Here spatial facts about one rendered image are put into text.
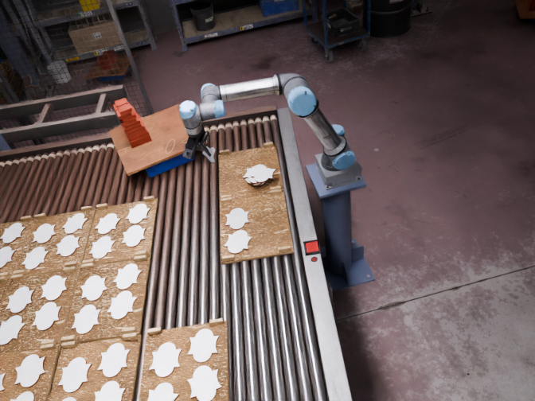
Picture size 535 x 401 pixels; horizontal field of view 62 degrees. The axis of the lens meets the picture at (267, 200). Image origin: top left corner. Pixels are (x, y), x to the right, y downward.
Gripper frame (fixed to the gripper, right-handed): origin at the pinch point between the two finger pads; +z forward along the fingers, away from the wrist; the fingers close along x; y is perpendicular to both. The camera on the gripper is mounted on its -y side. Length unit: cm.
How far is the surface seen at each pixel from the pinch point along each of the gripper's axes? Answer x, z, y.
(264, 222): -36.9, 24.5, -8.9
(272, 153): -19, 36, 40
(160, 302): -11, 20, -67
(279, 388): -76, 6, -80
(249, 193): -20.5, 30.1, 6.9
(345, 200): -68, 49, 33
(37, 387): 15, 13, -118
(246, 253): -37, 21, -29
